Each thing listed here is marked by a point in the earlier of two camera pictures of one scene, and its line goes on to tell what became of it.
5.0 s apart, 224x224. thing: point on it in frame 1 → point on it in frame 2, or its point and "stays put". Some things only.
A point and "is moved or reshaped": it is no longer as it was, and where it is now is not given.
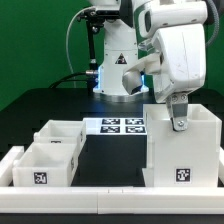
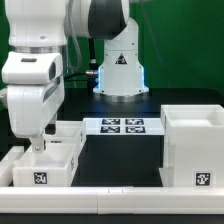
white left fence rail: x=6 y=165 stays put
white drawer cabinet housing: x=187 y=158 is moved or reshaped
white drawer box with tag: x=48 y=164 stays put
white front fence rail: x=113 y=200 stays put
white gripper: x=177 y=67 → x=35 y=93
